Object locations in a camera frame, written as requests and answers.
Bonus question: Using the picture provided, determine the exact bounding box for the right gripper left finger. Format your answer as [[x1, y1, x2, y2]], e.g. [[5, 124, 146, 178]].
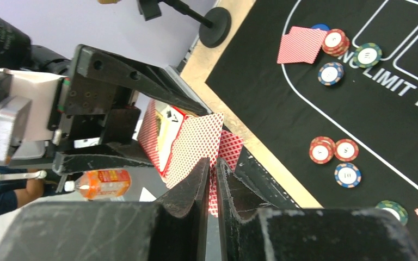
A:
[[0, 158, 210, 260]]

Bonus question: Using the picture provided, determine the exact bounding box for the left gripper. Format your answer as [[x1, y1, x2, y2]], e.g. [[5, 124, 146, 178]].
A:
[[0, 45, 207, 176]]

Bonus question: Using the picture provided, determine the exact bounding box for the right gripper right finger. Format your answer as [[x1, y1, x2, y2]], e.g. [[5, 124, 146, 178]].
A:
[[216, 158, 418, 260]]

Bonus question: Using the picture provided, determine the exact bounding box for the playing card deck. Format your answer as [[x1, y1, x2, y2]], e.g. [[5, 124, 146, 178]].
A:
[[137, 100, 224, 189]]

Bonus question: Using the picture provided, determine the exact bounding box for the blue poker chip stack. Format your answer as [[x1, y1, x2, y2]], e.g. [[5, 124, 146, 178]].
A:
[[334, 163, 362, 188]]

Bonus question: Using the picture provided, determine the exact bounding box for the red poker chip stack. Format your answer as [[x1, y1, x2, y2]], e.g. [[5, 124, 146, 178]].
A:
[[309, 136, 335, 164]]

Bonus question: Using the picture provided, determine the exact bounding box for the green poker chip stack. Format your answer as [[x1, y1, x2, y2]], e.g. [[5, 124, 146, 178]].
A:
[[375, 200, 409, 226]]

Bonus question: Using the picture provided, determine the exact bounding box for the single playing card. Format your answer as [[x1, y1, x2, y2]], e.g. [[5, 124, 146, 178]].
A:
[[276, 26, 328, 64]]

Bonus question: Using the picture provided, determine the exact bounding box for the single red poker chip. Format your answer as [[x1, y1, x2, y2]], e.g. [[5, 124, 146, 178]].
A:
[[322, 28, 350, 57]]

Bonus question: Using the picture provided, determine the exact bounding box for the single green poker chip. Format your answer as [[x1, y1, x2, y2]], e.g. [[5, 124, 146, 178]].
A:
[[353, 42, 383, 69]]

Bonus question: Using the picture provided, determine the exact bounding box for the blue small blind button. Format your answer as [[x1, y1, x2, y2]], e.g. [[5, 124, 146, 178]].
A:
[[310, 23, 330, 32]]

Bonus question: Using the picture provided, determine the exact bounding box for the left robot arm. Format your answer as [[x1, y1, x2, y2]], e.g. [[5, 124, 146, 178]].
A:
[[0, 18, 205, 175]]

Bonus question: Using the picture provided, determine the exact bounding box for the person forearm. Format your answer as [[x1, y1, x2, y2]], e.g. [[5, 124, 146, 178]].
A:
[[0, 170, 61, 216]]

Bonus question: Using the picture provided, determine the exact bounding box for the orange drink bottle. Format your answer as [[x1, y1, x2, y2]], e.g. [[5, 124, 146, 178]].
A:
[[64, 169, 132, 201]]

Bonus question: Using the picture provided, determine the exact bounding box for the black poker table mat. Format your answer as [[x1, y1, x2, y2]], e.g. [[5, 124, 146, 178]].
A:
[[206, 1, 418, 246]]

